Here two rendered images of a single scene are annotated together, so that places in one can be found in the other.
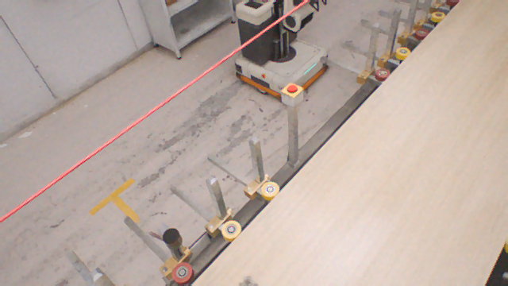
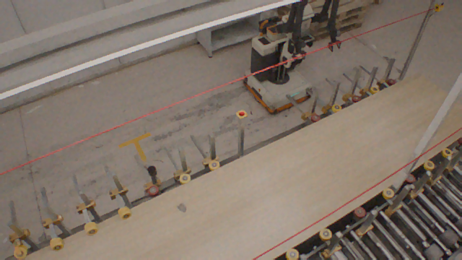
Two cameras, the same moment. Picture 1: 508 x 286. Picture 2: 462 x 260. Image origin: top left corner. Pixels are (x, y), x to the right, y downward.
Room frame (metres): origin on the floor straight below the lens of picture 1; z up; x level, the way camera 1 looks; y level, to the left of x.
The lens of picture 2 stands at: (-0.59, -0.50, 3.08)
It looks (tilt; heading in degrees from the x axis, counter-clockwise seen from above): 49 degrees down; 12
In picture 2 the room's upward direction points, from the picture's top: straight up
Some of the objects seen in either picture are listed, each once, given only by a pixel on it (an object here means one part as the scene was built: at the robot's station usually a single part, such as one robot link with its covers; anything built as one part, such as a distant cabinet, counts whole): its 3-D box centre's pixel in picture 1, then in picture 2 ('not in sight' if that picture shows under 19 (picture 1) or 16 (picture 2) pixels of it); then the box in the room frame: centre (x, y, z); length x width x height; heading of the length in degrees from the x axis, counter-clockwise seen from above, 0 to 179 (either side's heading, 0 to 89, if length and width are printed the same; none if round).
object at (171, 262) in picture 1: (176, 262); (152, 185); (0.64, 0.38, 0.85); 0.14 x 0.06 x 0.05; 132
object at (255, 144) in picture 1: (259, 173); (212, 154); (0.99, -0.01, 0.90); 0.04 x 0.04 x 0.48; 42
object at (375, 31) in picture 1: (370, 60); (312, 107); (1.66, -0.75, 0.92); 0.04 x 0.04 x 0.48; 42
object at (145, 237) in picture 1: (155, 248); (145, 175); (0.72, 0.47, 0.84); 0.43 x 0.03 x 0.04; 42
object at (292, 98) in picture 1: (292, 96); (241, 117); (1.17, -0.20, 1.18); 0.07 x 0.07 x 0.08; 42
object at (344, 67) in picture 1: (351, 71); (300, 109); (1.71, -0.66, 0.83); 0.43 x 0.03 x 0.04; 42
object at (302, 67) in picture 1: (281, 63); (277, 84); (2.77, -0.38, 0.16); 0.67 x 0.64 x 0.25; 42
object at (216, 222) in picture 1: (220, 221); (182, 172); (0.81, 0.19, 0.83); 0.14 x 0.06 x 0.05; 132
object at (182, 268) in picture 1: (185, 277); (154, 193); (0.57, 0.34, 0.85); 0.08 x 0.08 x 0.11
